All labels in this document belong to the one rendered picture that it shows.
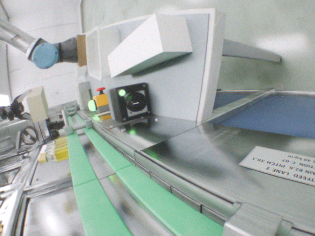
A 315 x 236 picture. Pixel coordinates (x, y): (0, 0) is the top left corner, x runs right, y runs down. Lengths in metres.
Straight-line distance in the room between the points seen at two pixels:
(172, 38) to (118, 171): 0.19
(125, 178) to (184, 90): 0.18
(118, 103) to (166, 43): 0.18
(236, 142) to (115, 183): 0.14
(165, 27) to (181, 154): 0.17
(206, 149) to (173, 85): 0.17
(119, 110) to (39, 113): 0.50
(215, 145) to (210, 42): 0.15
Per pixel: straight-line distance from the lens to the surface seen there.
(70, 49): 0.87
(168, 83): 0.31
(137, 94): 0.34
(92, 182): 0.19
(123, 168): 0.19
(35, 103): 0.75
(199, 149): 0.17
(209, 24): 0.25
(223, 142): 0.18
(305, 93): 0.70
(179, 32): 0.25
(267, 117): 0.34
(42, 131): 1.96
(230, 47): 0.37
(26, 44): 0.77
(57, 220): 0.66
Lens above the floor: 0.94
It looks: 31 degrees down
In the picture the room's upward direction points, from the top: 108 degrees counter-clockwise
